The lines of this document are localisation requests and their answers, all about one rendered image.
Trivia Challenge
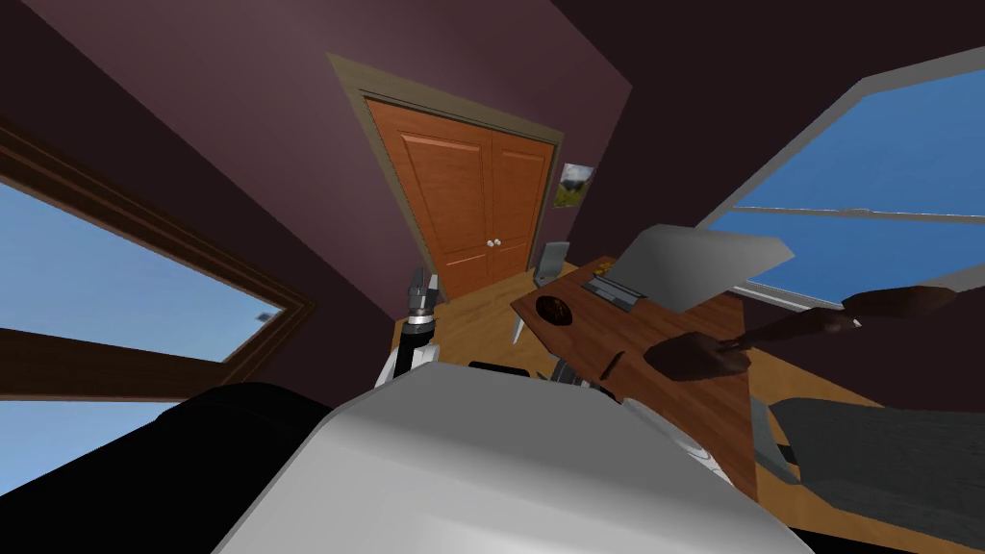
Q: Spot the grey laptop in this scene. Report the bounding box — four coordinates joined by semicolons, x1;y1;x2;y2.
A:
580;223;796;315

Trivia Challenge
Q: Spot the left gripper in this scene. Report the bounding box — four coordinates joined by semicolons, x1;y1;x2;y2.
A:
407;265;441;313

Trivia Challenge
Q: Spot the dark grey bed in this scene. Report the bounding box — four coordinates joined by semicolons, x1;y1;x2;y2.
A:
749;395;985;552

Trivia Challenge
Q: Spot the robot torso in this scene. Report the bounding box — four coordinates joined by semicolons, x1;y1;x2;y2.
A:
211;359;817;554

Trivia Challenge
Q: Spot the brown wooden desk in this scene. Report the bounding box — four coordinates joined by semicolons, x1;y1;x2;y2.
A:
509;255;761;503

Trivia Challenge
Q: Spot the pale grey chair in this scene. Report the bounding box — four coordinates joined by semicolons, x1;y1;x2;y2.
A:
511;240;573;345

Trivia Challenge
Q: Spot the grey framed window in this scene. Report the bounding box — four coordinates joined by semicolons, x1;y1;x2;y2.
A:
695;45;985;311

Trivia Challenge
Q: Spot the brown framed window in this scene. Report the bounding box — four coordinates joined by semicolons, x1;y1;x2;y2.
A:
0;114;317;498

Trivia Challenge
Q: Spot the landscape picture on wall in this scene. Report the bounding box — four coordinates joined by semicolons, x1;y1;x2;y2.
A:
551;161;597;210

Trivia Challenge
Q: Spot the orange double door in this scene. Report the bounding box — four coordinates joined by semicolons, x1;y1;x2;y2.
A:
365;95;557;303

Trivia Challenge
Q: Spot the dark brown desk lamp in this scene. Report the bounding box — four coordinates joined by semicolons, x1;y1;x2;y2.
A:
642;284;960;385

